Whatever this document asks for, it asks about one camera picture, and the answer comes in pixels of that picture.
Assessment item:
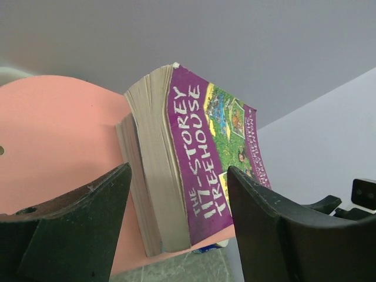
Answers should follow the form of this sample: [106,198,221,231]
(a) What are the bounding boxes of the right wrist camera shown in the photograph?
[351,179,376,211]

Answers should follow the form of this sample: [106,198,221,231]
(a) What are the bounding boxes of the Little Women book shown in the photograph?
[115,114,162,257]

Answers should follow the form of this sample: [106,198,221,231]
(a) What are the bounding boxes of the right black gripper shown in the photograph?
[303,195,375,219]

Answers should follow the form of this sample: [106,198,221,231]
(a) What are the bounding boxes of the purple 117-Storey Treehouse book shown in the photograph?
[125,63,270,253]

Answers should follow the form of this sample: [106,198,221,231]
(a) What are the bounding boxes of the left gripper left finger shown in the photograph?
[1,163,132,281]

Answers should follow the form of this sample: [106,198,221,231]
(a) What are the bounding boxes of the blue wrapped tissue roll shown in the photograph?
[193,239,229,254]

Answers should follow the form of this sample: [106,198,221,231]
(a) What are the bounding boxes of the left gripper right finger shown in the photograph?
[227,166,375,281]

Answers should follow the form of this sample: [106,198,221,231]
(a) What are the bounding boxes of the pink three-tier shelf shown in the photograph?
[0,75,239,273]

